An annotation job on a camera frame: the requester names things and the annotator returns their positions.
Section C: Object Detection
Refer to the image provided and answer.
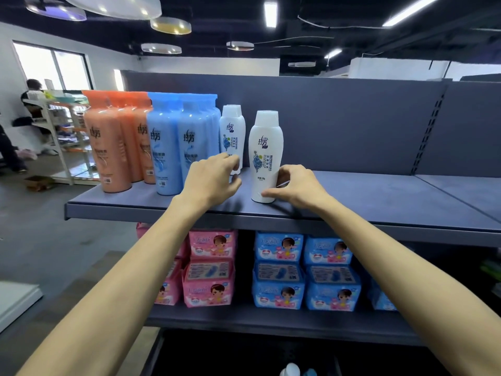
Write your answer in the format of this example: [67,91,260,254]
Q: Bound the small white shampoo bottle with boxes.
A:
[219,105,246,176]

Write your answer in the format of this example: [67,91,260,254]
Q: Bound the window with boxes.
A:
[13,41,94,93]

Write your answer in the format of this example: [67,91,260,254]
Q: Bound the orange shampoo bottle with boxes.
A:
[82,90,133,194]
[108,92,144,183]
[133,92,156,185]

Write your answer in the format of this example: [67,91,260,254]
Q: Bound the white display rack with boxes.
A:
[22,92,103,187]

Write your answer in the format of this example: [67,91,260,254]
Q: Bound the yellow round ceiling lamp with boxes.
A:
[150,16,192,35]

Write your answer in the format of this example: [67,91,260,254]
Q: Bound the blue shampoo bottle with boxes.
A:
[204,94,222,158]
[178,94,209,184]
[147,92,184,196]

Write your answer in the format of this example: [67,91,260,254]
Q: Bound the person's left forearm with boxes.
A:
[17,196,208,376]

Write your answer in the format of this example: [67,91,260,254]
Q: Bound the large white round ceiling lamp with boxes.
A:
[63,0,163,21]

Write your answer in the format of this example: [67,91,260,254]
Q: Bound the cardboard box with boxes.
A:
[23,175,56,192]

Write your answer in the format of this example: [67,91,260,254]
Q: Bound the person's left hand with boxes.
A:
[177,152,242,213]

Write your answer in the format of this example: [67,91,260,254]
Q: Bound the grey metal shelving unit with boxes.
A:
[64,70,501,376]

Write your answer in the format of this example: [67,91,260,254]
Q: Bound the blue pad packet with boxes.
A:
[304,236,353,266]
[367,276,398,312]
[305,265,362,312]
[254,231,305,263]
[252,262,306,310]

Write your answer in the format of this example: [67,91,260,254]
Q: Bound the white low platform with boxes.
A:
[0,281,44,334]

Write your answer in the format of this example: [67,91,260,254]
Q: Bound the person's right hand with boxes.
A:
[261,164,334,213]

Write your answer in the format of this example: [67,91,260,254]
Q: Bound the purple round ceiling lamp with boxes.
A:
[23,0,87,22]

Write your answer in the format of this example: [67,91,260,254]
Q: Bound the person's right forearm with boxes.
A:
[315,196,501,376]

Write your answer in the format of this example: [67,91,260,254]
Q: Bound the large white shampoo bottle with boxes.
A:
[249,110,284,204]

